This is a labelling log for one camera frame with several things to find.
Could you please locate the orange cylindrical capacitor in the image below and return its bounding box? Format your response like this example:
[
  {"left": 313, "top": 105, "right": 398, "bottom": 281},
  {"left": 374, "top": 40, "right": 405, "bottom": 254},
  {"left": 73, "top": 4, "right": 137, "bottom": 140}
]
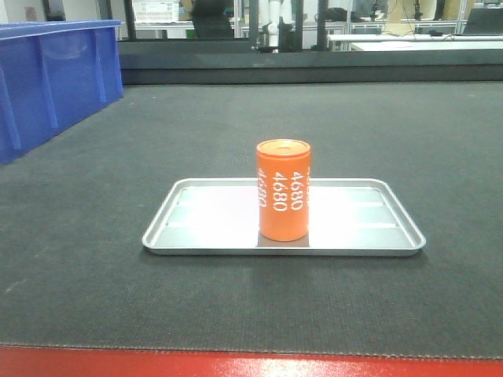
[{"left": 256, "top": 139, "right": 311, "bottom": 242}]

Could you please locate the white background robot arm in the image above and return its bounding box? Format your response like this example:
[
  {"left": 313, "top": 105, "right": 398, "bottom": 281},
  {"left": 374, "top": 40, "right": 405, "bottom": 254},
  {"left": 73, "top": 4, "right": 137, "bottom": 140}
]
[{"left": 258, "top": 0, "right": 292, "bottom": 53}]

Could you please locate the blue plastic crate on conveyor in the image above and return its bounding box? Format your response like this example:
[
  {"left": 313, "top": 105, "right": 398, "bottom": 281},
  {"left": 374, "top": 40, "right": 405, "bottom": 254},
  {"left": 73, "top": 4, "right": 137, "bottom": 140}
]
[{"left": 1, "top": 20, "right": 123, "bottom": 164}]

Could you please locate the silver metal tray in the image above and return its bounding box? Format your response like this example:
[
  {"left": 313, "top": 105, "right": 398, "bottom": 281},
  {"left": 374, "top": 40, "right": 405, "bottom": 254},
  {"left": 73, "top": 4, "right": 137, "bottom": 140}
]
[{"left": 142, "top": 178, "right": 427, "bottom": 257}]

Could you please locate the black office chair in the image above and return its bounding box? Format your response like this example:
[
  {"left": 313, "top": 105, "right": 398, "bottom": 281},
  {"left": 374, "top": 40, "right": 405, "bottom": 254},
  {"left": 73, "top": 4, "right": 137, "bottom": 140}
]
[{"left": 191, "top": 0, "right": 233, "bottom": 39}]

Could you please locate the white background desk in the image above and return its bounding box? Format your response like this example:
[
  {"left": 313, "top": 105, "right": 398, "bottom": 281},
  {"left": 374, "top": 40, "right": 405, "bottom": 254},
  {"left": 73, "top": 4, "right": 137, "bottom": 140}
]
[{"left": 327, "top": 34, "right": 502, "bottom": 52}]

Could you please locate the red conveyor edge frame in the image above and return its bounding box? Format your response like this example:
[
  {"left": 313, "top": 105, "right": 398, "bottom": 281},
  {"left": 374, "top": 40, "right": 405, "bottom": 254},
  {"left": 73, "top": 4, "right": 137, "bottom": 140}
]
[{"left": 1, "top": 346, "right": 502, "bottom": 376}]

